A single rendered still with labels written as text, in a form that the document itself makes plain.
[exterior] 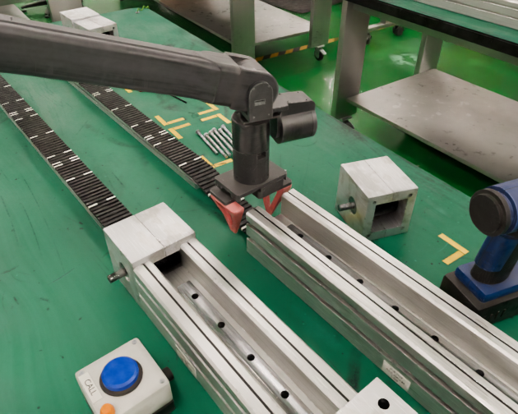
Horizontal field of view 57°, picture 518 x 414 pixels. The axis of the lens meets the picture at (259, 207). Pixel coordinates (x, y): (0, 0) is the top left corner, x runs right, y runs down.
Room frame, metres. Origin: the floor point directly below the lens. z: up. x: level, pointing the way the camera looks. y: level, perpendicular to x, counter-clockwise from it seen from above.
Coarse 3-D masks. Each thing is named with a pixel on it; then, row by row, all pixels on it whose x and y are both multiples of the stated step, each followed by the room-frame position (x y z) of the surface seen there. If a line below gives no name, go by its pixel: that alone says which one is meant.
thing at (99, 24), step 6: (90, 18) 1.48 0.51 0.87; (96, 18) 1.48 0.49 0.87; (102, 18) 1.48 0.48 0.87; (78, 24) 1.42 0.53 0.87; (84, 24) 1.42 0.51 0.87; (90, 24) 1.42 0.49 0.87; (96, 24) 1.42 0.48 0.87; (102, 24) 1.42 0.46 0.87; (108, 24) 1.42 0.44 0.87; (114, 24) 1.43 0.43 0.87; (90, 30) 1.38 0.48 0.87; (96, 30) 1.39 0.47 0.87; (102, 30) 1.40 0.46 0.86; (108, 30) 1.42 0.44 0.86; (114, 30) 1.43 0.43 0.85
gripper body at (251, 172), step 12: (240, 156) 0.60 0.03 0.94; (252, 156) 0.60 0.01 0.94; (264, 156) 0.61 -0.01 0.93; (240, 168) 0.60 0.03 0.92; (252, 168) 0.60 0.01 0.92; (264, 168) 0.61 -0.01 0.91; (276, 168) 0.64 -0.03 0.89; (216, 180) 0.61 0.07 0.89; (228, 180) 0.61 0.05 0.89; (240, 180) 0.60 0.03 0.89; (252, 180) 0.60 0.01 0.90; (264, 180) 0.61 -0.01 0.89; (276, 180) 0.62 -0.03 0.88; (240, 192) 0.58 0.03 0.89; (252, 192) 0.59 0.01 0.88
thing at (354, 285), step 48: (288, 192) 0.61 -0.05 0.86; (288, 240) 0.50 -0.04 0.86; (336, 240) 0.51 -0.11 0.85; (336, 288) 0.41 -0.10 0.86; (384, 288) 0.44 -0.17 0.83; (432, 288) 0.41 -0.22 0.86; (384, 336) 0.35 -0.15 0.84; (432, 336) 0.35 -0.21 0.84; (480, 336) 0.33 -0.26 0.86; (432, 384) 0.29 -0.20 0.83; (480, 384) 0.27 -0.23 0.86
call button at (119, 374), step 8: (112, 360) 0.31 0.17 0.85; (120, 360) 0.31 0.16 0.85; (128, 360) 0.31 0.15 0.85; (104, 368) 0.30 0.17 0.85; (112, 368) 0.30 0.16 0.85; (120, 368) 0.30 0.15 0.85; (128, 368) 0.30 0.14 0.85; (136, 368) 0.30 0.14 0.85; (104, 376) 0.29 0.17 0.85; (112, 376) 0.29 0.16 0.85; (120, 376) 0.29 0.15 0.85; (128, 376) 0.29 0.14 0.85; (136, 376) 0.29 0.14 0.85; (104, 384) 0.28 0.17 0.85; (112, 384) 0.28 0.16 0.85; (120, 384) 0.28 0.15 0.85; (128, 384) 0.28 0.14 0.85
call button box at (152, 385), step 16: (112, 352) 0.33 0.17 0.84; (128, 352) 0.33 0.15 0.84; (144, 352) 0.33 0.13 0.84; (96, 368) 0.31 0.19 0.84; (144, 368) 0.31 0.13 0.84; (80, 384) 0.29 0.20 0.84; (96, 384) 0.29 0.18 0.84; (144, 384) 0.29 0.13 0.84; (160, 384) 0.29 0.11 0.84; (96, 400) 0.27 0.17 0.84; (112, 400) 0.27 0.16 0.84; (128, 400) 0.27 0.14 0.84; (144, 400) 0.27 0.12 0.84; (160, 400) 0.28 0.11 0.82
